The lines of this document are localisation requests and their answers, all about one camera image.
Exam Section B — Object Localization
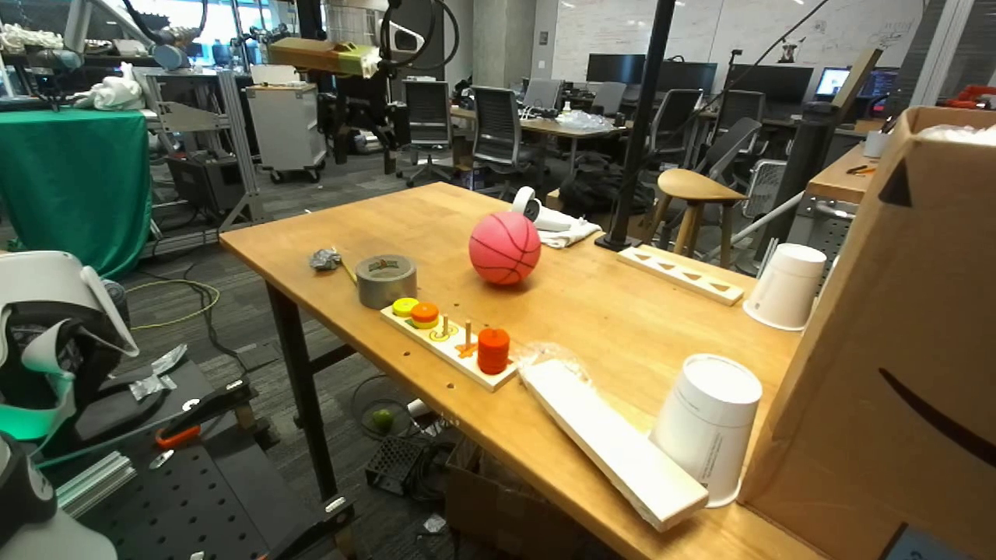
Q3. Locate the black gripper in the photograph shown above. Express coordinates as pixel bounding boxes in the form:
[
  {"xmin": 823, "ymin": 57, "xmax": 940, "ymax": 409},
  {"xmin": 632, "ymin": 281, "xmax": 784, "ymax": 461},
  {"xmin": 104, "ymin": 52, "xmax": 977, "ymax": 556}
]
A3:
[{"xmin": 315, "ymin": 71, "xmax": 400, "ymax": 178}]

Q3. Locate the red rubber ball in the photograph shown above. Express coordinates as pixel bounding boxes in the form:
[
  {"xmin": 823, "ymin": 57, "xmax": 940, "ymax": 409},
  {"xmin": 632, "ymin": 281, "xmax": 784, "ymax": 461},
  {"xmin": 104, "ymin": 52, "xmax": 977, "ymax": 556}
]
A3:
[{"xmin": 465, "ymin": 208, "xmax": 543, "ymax": 289}]

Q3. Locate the black mesh office chair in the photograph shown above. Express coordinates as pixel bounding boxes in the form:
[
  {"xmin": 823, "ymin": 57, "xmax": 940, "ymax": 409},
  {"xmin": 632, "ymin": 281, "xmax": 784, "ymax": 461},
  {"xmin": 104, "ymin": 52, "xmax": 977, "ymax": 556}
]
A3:
[
  {"xmin": 471, "ymin": 84, "xmax": 529, "ymax": 196},
  {"xmin": 397, "ymin": 78, "xmax": 457, "ymax": 181}
]

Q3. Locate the white rolling cabinet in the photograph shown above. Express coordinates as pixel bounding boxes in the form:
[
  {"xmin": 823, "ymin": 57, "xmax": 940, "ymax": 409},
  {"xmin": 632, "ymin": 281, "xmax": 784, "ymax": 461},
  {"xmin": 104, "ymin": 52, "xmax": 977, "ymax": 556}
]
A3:
[{"xmin": 245, "ymin": 81, "xmax": 329, "ymax": 183}]

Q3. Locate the white VR controller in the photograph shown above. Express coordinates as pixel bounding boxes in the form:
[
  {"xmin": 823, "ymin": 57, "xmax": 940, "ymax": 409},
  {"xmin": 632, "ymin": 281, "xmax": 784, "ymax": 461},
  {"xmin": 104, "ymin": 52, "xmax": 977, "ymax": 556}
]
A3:
[{"xmin": 507, "ymin": 183, "xmax": 579, "ymax": 235}]

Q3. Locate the round wooden office table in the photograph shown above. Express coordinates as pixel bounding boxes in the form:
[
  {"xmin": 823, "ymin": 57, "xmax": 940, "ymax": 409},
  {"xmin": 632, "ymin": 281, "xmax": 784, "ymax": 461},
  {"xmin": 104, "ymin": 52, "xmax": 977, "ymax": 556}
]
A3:
[{"xmin": 446, "ymin": 103, "xmax": 636, "ymax": 146}]

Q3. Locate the white peg board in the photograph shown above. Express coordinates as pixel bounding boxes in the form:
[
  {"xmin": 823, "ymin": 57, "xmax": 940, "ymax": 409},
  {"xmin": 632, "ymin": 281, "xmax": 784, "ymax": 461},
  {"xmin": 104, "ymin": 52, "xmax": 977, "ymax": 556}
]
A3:
[{"xmin": 376, "ymin": 297, "xmax": 520, "ymax": 391}]

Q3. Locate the red-orange cylinder block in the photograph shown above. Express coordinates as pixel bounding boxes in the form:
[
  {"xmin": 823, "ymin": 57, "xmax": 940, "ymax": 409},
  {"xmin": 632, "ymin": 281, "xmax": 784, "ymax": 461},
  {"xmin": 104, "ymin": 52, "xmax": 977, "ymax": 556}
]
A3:
[{"xmin": 475, "ymin": 322, "xmax": 513, "ymax": 377}]

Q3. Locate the black computer monitor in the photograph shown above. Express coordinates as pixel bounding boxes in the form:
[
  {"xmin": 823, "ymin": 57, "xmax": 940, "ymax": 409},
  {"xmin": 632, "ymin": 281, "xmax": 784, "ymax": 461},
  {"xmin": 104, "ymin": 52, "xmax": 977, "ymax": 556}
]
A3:
[
  {"xmin": 586, "ymin": 52, "xmax": 651, "ymax": 89},
  {"xmin": 724, "ymin": 61, "xmax": 814, "ymax": 110}
]

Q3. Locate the clear plastic bag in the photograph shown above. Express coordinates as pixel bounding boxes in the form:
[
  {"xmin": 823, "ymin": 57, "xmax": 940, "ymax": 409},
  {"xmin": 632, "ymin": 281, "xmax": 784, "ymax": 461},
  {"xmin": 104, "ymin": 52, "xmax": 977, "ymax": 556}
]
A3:
[{"xmin": 513, "ymin": 338, "xmax": 595, "ymax": 391}]

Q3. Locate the black vertical pole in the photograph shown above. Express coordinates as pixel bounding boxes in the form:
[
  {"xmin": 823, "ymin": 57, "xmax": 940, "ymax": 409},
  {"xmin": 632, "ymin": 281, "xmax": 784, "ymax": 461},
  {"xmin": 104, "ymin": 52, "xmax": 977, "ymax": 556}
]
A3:
[{"xmin": 604, "ymin": 0, "xmax": 679, "ymax": 256}]

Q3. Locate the green cloth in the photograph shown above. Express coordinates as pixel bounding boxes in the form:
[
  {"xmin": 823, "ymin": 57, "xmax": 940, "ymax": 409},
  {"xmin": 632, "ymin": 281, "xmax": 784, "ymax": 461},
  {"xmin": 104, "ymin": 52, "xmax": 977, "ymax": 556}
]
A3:
[{"xmin": 0, "ymin": 110, "xmax": 154, "ymax": 283}]

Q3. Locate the black box on floor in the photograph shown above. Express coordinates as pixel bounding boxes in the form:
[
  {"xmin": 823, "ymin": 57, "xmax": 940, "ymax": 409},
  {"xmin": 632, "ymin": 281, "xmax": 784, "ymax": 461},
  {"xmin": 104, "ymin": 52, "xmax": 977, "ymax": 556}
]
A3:
[{"xmin": 363, "ymin": 428, "xmax": 460, "ymax": 502}]

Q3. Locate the wooden stool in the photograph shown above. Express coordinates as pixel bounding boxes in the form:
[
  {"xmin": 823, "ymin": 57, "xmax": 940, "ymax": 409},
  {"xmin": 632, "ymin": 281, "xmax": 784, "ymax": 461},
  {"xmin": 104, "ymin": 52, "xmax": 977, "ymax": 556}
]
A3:
[{"xmin": 651, "ymin": 164, "xmax": 745, "ymax": 268}]

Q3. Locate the white tray with round holes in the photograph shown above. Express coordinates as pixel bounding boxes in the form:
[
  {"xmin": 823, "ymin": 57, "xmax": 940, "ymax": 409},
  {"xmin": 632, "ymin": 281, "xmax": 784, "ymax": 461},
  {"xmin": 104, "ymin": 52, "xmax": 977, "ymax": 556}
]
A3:
[{"xmin": 617, "ymin": 241, "xmax": 745, "ymax": 307}]

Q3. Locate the long white flat board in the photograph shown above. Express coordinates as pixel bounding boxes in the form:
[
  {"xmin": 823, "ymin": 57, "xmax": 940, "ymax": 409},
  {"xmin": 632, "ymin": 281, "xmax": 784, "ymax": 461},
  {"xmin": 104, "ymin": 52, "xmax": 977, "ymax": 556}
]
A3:
[{"xmin": 513, "ymin": 355, "xmax": 711, "ymax": 534}]

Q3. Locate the black perforated metal plate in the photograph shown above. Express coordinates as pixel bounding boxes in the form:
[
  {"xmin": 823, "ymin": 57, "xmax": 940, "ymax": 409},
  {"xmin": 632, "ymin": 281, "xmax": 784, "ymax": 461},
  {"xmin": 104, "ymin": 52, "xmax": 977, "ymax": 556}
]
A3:
[{"xmin": 73, "ymin": 439, "xmax": 353, "ymax": 560}]

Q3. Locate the large white paper cup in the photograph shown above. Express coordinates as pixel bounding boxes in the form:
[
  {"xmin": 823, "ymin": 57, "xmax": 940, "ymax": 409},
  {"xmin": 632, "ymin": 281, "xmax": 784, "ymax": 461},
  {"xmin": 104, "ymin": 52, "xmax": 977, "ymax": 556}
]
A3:
[{"xmin": 651, "ymin": 351, "xmax": 764, "ymax": 510}]

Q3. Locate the small white paper cup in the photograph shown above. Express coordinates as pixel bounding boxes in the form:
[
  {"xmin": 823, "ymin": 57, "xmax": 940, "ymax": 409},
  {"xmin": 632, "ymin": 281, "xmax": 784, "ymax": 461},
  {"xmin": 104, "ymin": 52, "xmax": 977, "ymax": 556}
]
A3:
[{"xmin": 741, "ymin": 240, "xmax": 832, "ymax": 334}]

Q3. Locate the lit blue screen monitor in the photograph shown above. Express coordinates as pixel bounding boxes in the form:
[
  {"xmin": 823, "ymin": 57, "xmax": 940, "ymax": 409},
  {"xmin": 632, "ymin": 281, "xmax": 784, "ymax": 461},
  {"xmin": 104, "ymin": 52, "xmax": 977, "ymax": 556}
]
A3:
[{"xmin": 812, "ymin": 65, "xmax": 902, "ymax": 106}]

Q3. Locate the wooden side desk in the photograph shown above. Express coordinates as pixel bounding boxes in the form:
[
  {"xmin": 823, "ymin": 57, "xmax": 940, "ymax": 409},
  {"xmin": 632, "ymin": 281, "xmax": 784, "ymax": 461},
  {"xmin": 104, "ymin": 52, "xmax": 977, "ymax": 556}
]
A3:
[{"xmin": 806, "ymin": 136, "xmax": 885, "ymax": 205}]

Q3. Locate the large cardboard box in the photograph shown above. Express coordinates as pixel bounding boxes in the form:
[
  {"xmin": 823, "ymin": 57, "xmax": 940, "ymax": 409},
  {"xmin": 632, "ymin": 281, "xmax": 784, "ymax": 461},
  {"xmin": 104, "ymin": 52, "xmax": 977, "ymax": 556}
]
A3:
[{"xmin": 736, "ymin": 103, "xmax": 996, "ymax": 560}]

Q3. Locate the tan wrist camera mount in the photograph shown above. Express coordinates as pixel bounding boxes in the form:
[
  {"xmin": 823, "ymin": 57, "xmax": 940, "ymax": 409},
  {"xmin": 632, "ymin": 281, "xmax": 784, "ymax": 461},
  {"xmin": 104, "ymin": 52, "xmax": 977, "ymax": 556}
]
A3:
[{"xmin": 263, "ymin": 37, "xmax": 382, "ymax": 78}]

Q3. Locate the grey duct tape roll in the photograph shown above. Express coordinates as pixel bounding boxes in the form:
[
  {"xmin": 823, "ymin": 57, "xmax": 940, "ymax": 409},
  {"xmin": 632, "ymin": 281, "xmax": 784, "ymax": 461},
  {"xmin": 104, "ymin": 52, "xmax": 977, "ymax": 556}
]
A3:
[{"xmin": 353, "ymin": 251, "xmax": 419, "ymax": 312}]

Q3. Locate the grey metal shelf frame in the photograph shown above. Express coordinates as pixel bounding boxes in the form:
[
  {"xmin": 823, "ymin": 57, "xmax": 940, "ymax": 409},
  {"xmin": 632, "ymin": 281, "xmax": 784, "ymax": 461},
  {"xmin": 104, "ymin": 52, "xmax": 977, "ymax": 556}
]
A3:
[{"xmin": 132, "ymin": 65, "xmax": 263, "ymax": 234}]

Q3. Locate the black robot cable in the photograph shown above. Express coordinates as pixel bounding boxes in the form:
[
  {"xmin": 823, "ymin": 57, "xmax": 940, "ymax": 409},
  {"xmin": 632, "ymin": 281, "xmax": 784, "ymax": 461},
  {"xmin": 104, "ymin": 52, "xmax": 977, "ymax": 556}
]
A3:
[{"xmin": 120, "ymin": 0, "xmax": 211, "ymax": 51}]

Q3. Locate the black table leg frame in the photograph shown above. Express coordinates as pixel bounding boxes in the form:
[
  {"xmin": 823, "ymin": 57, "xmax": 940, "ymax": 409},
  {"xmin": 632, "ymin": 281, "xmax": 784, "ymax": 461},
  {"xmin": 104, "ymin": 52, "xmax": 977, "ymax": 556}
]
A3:
[{"xmin": 261, "ymin": 281, "xmax": 359, "ymax": 521}]

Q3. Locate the orange handled tool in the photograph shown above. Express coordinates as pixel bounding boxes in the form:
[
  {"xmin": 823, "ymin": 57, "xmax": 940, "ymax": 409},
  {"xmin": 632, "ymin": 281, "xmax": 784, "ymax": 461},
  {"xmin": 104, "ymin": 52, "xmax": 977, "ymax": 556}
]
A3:
[{"xmin": 152, "ymin": 421, "xmax": 205, "ymax": 450}]

